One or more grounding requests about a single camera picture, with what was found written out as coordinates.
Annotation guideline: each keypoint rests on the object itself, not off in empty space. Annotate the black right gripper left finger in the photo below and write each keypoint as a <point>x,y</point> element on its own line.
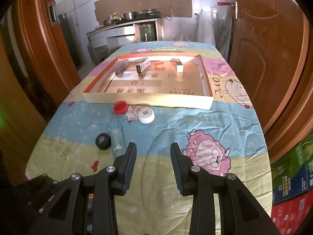
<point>66,213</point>

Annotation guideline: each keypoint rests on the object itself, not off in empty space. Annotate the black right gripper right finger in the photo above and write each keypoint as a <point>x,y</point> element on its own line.
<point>240,212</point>

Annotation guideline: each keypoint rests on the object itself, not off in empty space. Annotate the black round cap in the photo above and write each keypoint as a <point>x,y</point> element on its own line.
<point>103,141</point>

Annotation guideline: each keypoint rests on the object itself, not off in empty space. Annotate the red cardboard carton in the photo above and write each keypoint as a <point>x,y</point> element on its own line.
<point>289,215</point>

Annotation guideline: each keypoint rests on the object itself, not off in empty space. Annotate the green cardboard carton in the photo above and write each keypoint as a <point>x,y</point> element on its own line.
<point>292,174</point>

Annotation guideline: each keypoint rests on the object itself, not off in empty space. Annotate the colourful cartoon bed sheet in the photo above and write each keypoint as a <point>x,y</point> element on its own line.
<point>153,204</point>

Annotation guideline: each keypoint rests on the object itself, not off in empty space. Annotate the red bottle cap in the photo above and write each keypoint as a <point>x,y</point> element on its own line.
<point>120,107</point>

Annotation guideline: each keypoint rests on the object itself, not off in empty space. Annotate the white round cap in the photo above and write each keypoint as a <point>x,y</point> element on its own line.
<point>146,115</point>

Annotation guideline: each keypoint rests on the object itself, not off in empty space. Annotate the shallow orange cardboard tray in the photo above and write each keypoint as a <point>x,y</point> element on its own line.
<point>154,87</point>

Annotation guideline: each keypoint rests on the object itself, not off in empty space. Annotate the grey gas cylinder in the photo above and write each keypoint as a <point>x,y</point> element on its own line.
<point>92,53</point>

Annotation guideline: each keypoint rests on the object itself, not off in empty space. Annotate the clear plastic rectangular box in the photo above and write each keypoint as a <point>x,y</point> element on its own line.
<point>120,65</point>

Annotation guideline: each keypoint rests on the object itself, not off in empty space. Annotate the white black rectangular box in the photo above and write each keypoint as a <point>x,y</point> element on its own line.
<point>142,65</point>

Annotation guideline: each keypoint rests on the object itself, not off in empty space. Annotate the gold rectangular box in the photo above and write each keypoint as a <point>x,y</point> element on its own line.
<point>179,66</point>

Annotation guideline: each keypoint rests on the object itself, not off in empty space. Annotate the brown wooden door right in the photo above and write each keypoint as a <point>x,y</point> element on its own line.
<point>271,55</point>

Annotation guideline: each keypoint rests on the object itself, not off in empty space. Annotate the white kitchen counter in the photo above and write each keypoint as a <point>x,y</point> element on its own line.
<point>106,40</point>

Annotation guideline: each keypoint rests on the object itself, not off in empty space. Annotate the orange bottle cap in tray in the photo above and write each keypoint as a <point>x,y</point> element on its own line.
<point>159,64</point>

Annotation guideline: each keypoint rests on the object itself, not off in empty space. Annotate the dark refrigerator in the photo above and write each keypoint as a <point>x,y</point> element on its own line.
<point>69,40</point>

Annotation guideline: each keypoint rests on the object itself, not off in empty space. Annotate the black frying pan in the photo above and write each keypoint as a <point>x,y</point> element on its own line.
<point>109,22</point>

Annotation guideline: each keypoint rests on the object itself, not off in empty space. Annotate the green air fryer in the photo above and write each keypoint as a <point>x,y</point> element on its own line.
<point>148,32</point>

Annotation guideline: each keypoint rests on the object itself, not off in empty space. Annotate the steel cooking pot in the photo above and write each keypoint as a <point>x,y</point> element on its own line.
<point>130,16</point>

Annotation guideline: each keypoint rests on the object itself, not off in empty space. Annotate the black gas stove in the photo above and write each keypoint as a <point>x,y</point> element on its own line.
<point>148,14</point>

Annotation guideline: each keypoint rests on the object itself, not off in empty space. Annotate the cardboard sheet on wall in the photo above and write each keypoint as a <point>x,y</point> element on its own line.
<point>176,8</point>

